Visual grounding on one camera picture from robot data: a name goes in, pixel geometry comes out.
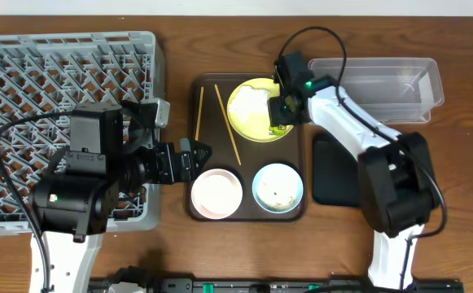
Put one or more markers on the yellow plate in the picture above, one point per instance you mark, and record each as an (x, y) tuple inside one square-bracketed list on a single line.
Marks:
[(256, 128)]

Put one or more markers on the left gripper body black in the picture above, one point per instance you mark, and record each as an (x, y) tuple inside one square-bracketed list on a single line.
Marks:
[(184, 163)]

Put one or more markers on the black waste tray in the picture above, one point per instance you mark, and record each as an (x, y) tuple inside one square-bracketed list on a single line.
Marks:
[(335, 179)]

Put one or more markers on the grey dish rack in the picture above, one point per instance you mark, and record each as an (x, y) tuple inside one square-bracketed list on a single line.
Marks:
[(44, 75)]

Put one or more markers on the wooden chopstick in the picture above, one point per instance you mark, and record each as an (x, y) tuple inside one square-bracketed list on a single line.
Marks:
[(199, 113), (229, 129)]

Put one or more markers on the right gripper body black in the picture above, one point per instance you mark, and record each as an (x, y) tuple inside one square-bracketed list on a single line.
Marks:
[(279, 112)]

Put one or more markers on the clear plastic bin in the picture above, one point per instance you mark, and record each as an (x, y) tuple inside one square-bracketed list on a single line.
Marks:
[(395, 90)]

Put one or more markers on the pink bowl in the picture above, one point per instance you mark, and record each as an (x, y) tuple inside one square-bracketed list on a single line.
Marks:
[(216, 194)]

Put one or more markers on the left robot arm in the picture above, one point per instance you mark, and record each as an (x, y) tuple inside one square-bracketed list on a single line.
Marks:
[(112, 151)]

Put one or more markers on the light blue bowl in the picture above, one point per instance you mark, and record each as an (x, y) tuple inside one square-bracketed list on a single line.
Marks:
[(277, 188)]

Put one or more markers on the right wooden chopstick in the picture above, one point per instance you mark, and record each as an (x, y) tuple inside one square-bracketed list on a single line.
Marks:
[(229, 129)]

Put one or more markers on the left wooden chopstick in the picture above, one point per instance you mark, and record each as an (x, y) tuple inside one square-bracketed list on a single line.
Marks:
[(199, 113)]

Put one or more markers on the black rail front edge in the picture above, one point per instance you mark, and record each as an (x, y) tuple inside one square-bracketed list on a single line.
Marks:
[(133, 279)]

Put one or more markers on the yellow green snack wrapper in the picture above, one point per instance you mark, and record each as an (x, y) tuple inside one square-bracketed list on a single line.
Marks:
[(280, 130)]

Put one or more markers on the white napkin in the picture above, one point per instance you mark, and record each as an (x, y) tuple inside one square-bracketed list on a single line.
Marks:
[(248, 102)]

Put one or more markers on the brown serving tray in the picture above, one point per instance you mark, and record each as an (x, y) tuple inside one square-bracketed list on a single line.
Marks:
[(254, 155)]

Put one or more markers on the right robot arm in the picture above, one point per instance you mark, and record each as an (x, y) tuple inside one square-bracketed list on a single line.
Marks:
[(397, 185)]

